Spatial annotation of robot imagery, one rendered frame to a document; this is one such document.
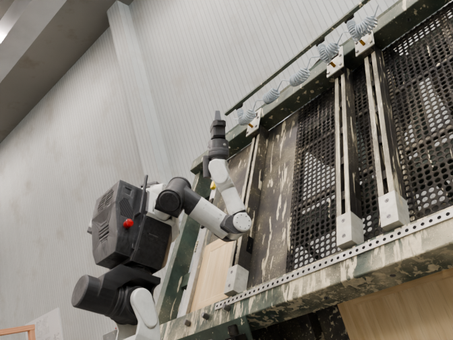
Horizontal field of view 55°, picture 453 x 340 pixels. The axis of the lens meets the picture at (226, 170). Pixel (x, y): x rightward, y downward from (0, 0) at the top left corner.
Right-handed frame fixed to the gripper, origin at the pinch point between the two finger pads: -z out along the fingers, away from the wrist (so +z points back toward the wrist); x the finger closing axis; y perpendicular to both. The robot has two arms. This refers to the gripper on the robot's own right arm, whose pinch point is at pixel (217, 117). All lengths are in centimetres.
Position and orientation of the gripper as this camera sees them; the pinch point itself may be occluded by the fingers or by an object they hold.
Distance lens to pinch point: 188.2
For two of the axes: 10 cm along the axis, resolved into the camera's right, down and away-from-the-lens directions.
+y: 9.8, 0.1, 1.9
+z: 0.3, 9.7, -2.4
